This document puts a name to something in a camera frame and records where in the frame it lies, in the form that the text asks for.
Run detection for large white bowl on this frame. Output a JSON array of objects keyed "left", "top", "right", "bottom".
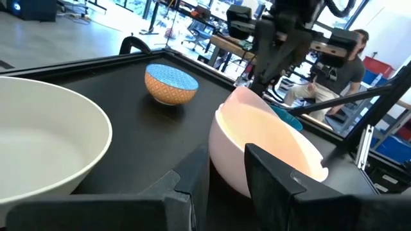
[{"left": 0, "top": 76, "right": 113, "bottom": 227}]

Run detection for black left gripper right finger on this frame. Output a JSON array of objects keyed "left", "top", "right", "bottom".
[{"left": 244, "top": 143, "right": 344, "bottom": 231}]

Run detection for black diagonal frame strut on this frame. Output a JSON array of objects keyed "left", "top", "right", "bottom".
[{"left": 344, "top": 60, "right": 411, "bottom": 152}]

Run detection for red storage bin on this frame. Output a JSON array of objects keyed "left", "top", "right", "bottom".
[{"left": 362, "top": 56, "right": 396, "bottom": 78}]

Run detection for wooden desk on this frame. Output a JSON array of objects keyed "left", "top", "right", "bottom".
[{"left": 207, "top": 34, "right": 338, "bottom": 68}]

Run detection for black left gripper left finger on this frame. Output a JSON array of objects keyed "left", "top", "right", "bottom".
[{"left": 141, "top": 144, "right": 211, "bottom": 231}]

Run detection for silver metal bracket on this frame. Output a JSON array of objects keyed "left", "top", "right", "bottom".
[{"left": 355, "top": 124, "right": 375, "bottom": 171}]

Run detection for black computer tower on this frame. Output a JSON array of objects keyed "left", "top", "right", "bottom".
[{"left": 6, "top": 0, "right": 58, "bottom": 22}]

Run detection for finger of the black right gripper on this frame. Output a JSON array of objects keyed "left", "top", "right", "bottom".
[
  {"left": 272, "top": 30, "right": 313, "bottom": 83},
  {"left": 249, "top": 21, "right": 277, "bottom": 96}
]

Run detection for pink bowl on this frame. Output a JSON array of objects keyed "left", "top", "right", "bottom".
[{"left": 208, "top": 85, "right": 329, "bottom": 199}]

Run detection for office chair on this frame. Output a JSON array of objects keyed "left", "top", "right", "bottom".
[{"left": 180, "top": 19, "right": 213, "bottom": 53}]

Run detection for orange bowl with blue inside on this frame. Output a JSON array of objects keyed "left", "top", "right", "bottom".
[{"left": 144, "top": 63, "right": 200, "bottom": 107}]

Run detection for blue storage bin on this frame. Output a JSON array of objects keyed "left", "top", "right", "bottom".
[
  {"left": 371, "top": 133, "right": 411, "bottom": 165},
  {"left": 362, "top": 69, "right": 392, "bottom": 87}
]

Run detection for thin black frame bar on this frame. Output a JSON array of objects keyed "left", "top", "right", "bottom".
[{"left": 288, "top": 85, "right": 396, "bottom": 117}]

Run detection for person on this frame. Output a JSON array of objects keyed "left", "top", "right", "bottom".
[{"left": 284, "top": 28, "right": 370, "bottom": 123}]

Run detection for teal bowl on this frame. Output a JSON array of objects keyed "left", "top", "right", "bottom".
[{"left": 269, "top": 105, "right": 304, "bottom": 132}]

